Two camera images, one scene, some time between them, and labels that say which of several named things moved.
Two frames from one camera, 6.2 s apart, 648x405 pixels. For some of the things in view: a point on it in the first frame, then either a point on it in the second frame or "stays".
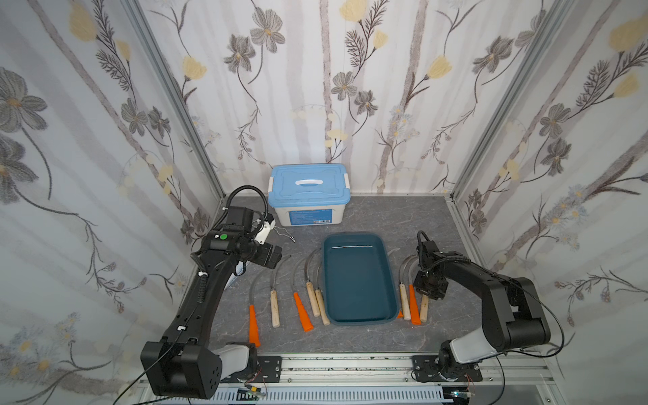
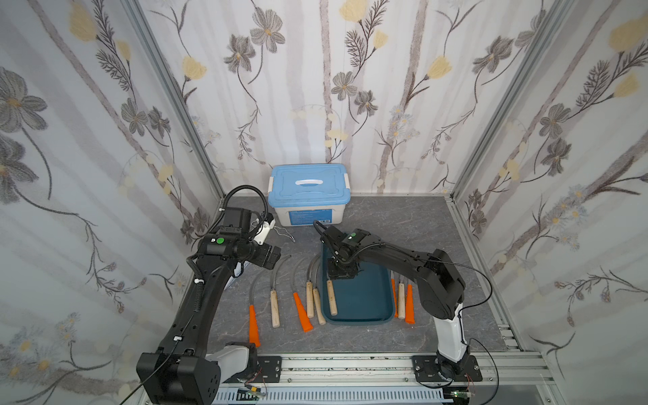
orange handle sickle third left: [305, 321] stays
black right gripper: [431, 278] -> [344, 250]
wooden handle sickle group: [404, 302] -> [333, 307]
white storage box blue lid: [310, 194] stays
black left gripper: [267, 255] stays
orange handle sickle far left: [253, 335] stays
